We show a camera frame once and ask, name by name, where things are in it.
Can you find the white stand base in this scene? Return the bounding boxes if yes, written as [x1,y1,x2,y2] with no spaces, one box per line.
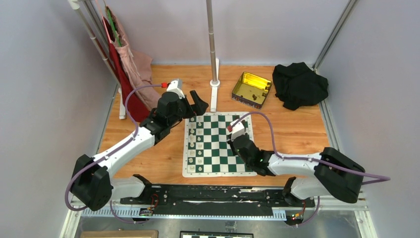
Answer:
[210,58,220,113]

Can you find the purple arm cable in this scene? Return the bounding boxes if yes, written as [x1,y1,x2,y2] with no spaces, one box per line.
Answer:
[64,84,168,225]
[227,111,391,227]

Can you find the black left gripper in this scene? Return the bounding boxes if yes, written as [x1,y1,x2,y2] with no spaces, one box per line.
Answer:
[168,91,208,127]

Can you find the decorated gold tin box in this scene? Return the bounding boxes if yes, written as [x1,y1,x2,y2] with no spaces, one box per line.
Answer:
[231,71,273,110]

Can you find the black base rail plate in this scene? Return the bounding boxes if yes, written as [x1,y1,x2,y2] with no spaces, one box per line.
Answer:
[120,184,315,217]

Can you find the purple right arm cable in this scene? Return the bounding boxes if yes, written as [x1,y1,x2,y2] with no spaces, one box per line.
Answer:
[227,111,391,227]

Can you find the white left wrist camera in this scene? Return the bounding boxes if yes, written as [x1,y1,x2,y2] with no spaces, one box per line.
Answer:
[166,78,185,99]

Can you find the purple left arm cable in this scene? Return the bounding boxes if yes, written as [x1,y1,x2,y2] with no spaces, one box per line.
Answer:
[64,84,168,225]

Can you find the metal stand pole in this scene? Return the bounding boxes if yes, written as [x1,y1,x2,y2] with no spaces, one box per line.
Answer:
[206,0,218,87]

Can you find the white clothes rack pole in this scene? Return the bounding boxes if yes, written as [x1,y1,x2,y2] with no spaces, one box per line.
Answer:
[67,0,126,119]

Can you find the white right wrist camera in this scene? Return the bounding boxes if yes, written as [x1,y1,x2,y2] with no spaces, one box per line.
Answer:
[228,120,246,141]

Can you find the pink cloth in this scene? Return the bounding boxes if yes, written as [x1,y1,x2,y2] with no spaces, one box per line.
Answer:
[105,6,160,110]

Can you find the green white chess board mat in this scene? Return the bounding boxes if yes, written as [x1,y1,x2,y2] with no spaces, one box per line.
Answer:
[182,112,257,178]

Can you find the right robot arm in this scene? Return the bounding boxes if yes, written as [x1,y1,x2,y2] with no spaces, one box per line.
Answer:
[227,135,365,207]

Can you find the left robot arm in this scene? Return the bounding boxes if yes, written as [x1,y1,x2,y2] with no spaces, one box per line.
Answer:
[66,90,209,211]

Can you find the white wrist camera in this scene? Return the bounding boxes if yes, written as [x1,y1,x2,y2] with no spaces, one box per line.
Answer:
[228,120,246,141]
[166,78,185,99]

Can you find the red cloth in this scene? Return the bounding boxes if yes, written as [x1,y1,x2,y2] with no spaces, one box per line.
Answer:
[103,17,150,122]

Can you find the black cloth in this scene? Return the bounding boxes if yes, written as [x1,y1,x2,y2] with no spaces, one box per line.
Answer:
[272,62,329,111]

